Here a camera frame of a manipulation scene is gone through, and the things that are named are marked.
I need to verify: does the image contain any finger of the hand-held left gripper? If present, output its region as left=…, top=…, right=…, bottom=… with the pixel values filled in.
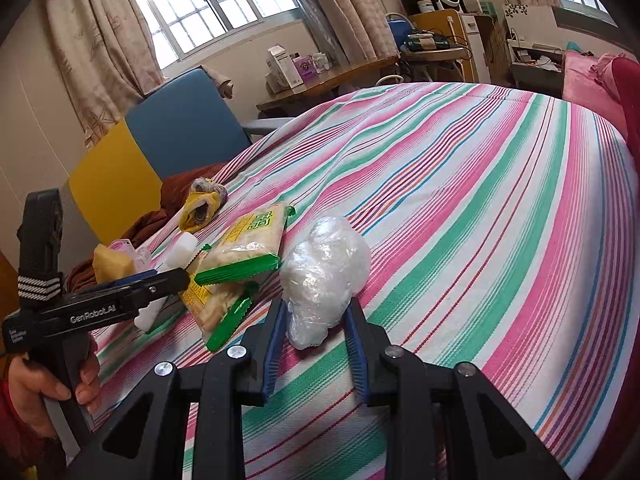
left=92, top=269, right=161, bottom=293
left=132, top=266, right=192, bottom=318

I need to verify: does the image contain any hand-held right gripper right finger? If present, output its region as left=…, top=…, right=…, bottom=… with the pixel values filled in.
left=344, top=296, right=571, bottom=480

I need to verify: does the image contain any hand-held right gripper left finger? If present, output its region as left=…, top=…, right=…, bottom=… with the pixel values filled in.
left=65, top=299, right=289, bottom=480

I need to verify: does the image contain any white sponge block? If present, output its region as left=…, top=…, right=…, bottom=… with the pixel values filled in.
left=134, top=232, right=197, bottom=332

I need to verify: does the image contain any clear plastic bag wad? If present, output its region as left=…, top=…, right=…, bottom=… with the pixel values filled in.
left=279, top=216, right=372, bottom=351

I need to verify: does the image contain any person's left forearm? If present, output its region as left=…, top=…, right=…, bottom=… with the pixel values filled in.
left=0, top=380, right=68, bottom=480

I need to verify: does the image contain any person's left hand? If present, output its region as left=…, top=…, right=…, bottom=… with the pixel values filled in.
left=7, top=332, right=103, bottom=436

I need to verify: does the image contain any yellow sponge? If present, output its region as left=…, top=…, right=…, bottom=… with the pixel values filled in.
left=92, top=244, right=136, bottom=283

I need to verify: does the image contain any pink plastic case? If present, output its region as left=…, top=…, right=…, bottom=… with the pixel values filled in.
left=109, top=239, right=151, bottom=276

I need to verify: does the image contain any green-edged snack packet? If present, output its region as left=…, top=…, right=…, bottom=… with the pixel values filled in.
left=179, top=255, right=262, bottom=352
left=192, top=202, right=297, bottom=286

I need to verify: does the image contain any brown red garment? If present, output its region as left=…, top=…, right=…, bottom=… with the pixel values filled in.
left=67, top=162, right=231, bottom=291

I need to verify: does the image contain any grey yellow blue chair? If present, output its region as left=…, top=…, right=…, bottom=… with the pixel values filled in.
left=57, top=67, right=253, bottom=246

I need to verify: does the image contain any beige cloth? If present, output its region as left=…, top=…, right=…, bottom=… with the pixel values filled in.
left=200, top=65, right=233, bottom=98

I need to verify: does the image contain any starfish print curtain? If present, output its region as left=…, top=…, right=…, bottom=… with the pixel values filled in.
left=42, top=0, right=166, bottom=148

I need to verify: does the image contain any white carton box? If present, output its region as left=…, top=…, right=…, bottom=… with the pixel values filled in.
left=266, top=46, right=303, bottom=88

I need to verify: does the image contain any purple small box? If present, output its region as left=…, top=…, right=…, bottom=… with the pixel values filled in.
left=292, top=56, right=317, bottom=81

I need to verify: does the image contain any wooden desk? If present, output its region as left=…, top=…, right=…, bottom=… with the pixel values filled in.
left=256, top=55, right=401, bottom=116

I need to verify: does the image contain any barred window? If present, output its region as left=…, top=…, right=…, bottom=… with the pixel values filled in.
left=122, top=0, right=301, bottom=68

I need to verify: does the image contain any green black device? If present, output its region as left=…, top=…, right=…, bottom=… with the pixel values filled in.
left=406, top=32, right=451, bottom=52

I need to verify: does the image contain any blue container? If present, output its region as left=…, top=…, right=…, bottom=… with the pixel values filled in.
left=386, top=14, right=416, bottom=47

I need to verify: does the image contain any white tall cabinet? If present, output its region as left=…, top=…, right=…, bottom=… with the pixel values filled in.
left=460, top=14, right=493, bottom=83

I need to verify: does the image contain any pale long curtain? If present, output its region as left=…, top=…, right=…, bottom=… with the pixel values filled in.
left=280, top=0, right=401, bottom=68

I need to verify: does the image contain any yellow wooden side cabinet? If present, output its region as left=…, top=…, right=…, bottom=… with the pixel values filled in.
left=410, top=9, right=475, bottom=83

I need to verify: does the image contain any pink bedding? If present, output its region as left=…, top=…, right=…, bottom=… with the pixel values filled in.
left=562, top=50, right=640, bottom=136

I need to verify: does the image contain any white leaf print board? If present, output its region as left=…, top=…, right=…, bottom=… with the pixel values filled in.
left=502, top=4, right=561, bottom=51

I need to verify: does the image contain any red pillow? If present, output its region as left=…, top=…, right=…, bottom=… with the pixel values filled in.
left=602, top=57, right=640, bottom=171

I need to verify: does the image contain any grey bed rail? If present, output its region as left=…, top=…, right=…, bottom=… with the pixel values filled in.
left=242, top=117, right=296, bottom=138

